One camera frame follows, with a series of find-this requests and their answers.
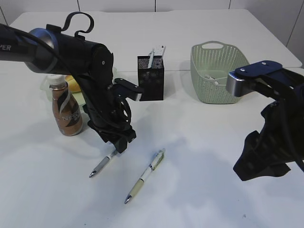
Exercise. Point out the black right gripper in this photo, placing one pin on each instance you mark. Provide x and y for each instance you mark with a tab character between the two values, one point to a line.
281	140

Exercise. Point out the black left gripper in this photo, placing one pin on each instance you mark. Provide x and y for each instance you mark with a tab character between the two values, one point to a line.
118	138

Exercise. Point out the grey grip pen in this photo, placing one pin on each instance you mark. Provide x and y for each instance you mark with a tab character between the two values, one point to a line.
102	164

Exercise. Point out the brown coffee drink bottle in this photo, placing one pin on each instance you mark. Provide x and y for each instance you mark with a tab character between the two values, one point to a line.
65	108

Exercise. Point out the cream grip pen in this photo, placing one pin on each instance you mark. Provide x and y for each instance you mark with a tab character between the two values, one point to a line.
140	182

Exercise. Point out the sugared bread roll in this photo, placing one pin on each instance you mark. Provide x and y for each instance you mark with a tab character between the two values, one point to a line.
72	84

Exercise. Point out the blue grey pen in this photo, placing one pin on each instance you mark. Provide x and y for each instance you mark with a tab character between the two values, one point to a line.
151	56

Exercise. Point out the clear plastic ruler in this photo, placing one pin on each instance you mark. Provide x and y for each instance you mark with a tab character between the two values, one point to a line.
159	50

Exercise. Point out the large white paper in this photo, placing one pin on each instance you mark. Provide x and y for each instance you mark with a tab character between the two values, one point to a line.
211	79

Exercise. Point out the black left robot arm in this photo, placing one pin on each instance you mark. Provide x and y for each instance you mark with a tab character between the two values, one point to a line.
48	51

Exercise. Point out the green wavy glass plate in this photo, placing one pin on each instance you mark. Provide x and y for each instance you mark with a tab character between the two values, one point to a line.
44	86

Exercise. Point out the black mesh pen holder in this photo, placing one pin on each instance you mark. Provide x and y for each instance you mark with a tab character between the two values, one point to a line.
151	79

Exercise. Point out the green plastic woven basket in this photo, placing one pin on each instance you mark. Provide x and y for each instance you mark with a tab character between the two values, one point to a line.
216	59

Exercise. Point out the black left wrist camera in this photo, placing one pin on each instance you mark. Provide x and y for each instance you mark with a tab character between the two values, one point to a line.
126	89

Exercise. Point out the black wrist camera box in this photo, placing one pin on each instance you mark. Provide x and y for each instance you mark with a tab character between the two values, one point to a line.
240	81

